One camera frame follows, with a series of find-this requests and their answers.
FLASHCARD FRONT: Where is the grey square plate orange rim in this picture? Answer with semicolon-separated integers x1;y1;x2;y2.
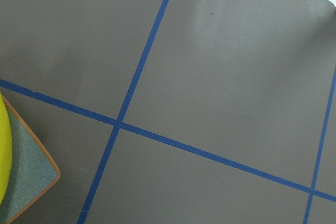
1;98;60;223

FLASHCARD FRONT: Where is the yellow banana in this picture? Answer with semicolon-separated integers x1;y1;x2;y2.
1;94;13;202

